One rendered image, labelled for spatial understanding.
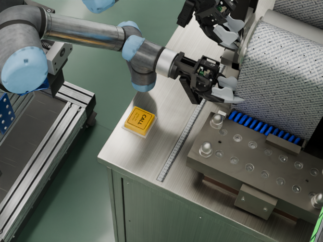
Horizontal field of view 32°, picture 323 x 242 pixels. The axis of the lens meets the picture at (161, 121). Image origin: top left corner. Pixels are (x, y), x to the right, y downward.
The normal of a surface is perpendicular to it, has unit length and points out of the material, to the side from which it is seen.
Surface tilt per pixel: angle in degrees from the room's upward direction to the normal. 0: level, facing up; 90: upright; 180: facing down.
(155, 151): 0
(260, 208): 90
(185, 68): 90
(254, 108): 90
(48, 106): 0
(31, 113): 0
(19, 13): 29
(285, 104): 90
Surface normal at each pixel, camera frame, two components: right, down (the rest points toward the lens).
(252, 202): -0.44, 0.77
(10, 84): 0.43, 0.75
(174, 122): 0.04, -0.50
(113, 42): 0.51, 0.55
